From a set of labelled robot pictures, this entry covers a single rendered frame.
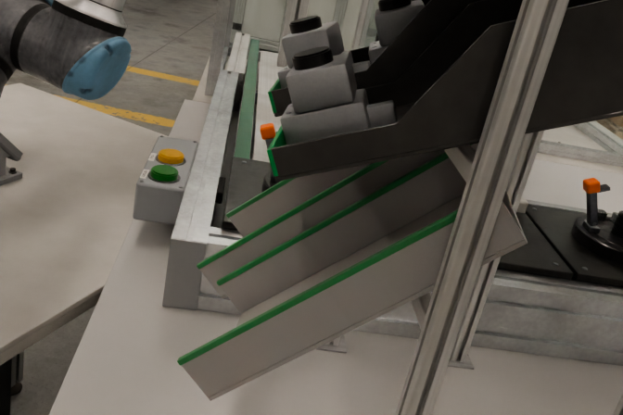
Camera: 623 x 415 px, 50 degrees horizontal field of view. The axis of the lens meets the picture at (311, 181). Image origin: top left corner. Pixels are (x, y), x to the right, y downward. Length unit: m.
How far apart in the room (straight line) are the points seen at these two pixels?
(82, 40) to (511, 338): 0.77
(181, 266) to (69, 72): 0.39
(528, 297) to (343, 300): 0.49
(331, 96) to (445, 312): 0.17
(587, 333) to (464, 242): 0.59
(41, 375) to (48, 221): 1.10
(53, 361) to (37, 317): 1.31
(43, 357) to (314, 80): 1.80
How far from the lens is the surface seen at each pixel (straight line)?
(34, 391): 2.09
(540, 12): 0.41
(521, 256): 1.01
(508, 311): 0.96
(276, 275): 0.65
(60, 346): 2.24
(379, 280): 0.49
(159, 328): 0.86
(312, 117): 0.50
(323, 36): 0.62
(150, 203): 1.00
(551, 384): 0.97
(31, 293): 0.92
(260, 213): 0.78
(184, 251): 0.86
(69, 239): 1.04
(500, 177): 0.43
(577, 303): 0.99
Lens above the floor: 1.37
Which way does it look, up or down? 22 degrees down
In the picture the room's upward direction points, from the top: 12 degrees clockwise
